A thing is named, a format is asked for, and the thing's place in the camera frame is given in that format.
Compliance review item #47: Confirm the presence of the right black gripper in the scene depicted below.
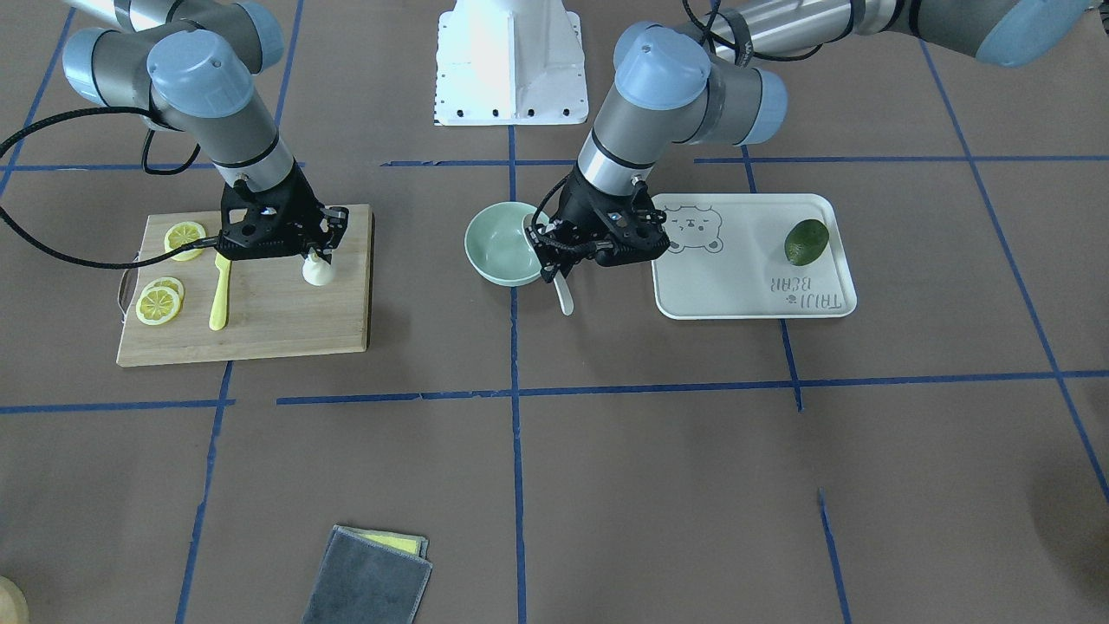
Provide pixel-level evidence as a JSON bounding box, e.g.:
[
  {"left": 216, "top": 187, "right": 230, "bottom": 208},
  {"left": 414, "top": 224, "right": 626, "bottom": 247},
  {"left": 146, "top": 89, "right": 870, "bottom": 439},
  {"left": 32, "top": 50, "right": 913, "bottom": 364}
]
[{"left": 215, "top": 165, "right": 349, "bottom": 265}]

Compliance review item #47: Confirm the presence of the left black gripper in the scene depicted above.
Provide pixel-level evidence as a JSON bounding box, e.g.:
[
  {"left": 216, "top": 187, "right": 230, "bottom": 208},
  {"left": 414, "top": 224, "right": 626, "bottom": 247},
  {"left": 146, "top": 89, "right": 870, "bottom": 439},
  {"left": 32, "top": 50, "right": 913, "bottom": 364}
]
[{"left": 531, "top": 166, "right": 671, "bottom": 284}]

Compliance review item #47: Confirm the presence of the white ceramic spoon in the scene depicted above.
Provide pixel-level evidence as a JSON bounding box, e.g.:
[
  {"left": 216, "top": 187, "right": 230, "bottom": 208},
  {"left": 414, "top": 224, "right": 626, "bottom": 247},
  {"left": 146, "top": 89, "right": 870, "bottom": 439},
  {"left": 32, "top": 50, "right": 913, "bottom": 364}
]
[{"left": 522, "top": 216, "right": 574, "bottom": 316}]

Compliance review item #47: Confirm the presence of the white steamed bun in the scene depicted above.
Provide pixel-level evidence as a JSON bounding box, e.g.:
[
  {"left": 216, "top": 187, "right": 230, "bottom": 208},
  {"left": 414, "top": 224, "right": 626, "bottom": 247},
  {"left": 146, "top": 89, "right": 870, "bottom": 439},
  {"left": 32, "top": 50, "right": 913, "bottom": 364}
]
[{"left": 302, "top": 260, "right": 335, "bottom": 287}]

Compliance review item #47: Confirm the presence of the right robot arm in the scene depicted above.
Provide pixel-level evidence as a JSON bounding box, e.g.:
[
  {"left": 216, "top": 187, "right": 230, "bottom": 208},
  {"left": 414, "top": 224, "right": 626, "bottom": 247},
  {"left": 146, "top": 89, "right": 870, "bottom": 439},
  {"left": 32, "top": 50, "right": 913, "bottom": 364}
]
[{"left": 63, "top": 1, "right": 348, "bottom": 263}]

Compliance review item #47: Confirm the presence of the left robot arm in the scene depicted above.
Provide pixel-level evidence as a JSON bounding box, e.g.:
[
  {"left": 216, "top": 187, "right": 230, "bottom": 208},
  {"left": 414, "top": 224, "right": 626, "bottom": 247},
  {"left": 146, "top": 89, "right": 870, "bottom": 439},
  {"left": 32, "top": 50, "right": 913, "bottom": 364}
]
[{"left": 523, "top": 1, "right": 1088, "bottom": 283}]

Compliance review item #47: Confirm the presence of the light green bowl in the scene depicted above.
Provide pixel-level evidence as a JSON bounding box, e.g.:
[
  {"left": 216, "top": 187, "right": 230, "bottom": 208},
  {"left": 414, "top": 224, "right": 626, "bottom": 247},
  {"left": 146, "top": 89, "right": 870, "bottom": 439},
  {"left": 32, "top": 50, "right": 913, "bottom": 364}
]
[{"left": 464, "top": 201, "right": 542, "bottom": 287}]

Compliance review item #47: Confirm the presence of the yellow plastic knife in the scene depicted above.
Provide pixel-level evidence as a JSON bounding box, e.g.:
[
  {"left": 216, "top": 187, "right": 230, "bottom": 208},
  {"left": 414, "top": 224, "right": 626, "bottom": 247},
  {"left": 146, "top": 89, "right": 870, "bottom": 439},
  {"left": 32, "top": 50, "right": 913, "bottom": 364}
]
[{"left": 207, "top": 253, "right": 232, "bottom": 331}]

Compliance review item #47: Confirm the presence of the upper lemon slice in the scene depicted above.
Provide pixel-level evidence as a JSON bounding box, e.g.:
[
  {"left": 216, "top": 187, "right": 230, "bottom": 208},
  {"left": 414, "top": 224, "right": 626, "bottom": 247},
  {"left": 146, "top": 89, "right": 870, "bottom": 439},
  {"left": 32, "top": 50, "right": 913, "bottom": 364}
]
[{"left": 163, "top": 221, "right": 207, "bottom": 262}]

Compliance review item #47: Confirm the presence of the lemon slice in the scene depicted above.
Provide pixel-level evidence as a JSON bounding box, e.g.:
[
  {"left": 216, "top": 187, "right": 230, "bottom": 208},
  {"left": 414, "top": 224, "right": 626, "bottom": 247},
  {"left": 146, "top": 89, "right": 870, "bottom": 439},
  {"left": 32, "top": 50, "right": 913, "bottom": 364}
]
[
  {"left": 134, "top": 287, "right": 183, "bottom": 325},
  {"left": 163, "top": 221, "right": 207, "bottom": 262}
]

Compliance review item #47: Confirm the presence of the bamboo cutting board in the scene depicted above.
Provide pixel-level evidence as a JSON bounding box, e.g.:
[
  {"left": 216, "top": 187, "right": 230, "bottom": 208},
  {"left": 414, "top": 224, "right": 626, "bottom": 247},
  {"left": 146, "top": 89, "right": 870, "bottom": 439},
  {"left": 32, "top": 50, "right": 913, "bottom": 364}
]
[{"left": 116, "top": 205, "right": 373, "bottom": 367}]

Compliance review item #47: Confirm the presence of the hidden lemon slice under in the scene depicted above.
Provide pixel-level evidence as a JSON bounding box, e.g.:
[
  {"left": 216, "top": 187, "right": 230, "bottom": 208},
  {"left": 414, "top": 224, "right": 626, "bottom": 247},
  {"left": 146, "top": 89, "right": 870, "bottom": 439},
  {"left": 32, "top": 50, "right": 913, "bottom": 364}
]
[{"left": 141, "top": 276, "right": 185, "bottom": 299}]

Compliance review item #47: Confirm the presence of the lower lemon slice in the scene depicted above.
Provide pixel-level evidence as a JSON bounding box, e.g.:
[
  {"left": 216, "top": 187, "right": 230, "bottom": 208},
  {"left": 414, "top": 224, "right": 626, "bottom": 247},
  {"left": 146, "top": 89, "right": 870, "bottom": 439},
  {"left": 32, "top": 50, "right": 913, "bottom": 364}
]
[{"left": 134, "top": 287, "right": 183, "bottom": 325}]

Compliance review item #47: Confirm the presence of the white bear print tray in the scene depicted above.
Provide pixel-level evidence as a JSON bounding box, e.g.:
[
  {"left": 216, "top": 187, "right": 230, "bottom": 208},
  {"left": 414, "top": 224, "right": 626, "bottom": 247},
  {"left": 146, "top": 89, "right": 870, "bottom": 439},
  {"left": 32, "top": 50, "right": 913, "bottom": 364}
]
[{"left": 651, "top": 193, "right": 857, "bottom": 321}]

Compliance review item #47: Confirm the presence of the grey folded cloth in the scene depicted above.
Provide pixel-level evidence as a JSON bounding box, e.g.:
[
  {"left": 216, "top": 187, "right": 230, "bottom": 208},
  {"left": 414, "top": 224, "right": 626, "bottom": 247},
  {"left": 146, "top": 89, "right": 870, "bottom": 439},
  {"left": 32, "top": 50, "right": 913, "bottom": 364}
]
[{"left": 302, "top": 524, "right": 433, "bottom": 623}]

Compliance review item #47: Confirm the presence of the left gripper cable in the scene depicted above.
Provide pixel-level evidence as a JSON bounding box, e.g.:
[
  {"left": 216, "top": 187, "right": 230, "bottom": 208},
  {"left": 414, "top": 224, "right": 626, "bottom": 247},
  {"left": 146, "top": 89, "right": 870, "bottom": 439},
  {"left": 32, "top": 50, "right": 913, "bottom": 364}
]
[{"left": 530, "top": 173, "right": 577, "bottom": 231}]

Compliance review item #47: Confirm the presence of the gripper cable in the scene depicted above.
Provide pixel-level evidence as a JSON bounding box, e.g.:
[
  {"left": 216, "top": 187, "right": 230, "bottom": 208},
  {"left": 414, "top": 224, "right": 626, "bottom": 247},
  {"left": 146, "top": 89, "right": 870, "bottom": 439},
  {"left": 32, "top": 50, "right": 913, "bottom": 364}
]
[
  {"left": 0, "top": 106, "right": 226, "bottom": 270},
  {"left": 530, "top": 173, "right": 577, "bottom": 231}
]

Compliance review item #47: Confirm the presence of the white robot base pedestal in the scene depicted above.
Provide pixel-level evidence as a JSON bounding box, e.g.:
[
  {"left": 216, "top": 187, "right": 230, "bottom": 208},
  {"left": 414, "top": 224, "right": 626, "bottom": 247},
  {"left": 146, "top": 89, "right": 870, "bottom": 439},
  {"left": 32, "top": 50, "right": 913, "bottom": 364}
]
[{"left": 433, "top": 1, "right": 589, "bottom": 127}]

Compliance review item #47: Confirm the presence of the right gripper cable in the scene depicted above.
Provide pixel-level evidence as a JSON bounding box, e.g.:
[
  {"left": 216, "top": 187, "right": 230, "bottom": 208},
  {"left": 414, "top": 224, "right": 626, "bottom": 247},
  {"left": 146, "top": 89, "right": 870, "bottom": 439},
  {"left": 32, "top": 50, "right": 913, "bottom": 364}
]
[{"left": 0, "top": 106, "right": 226, "bottom": 270}]

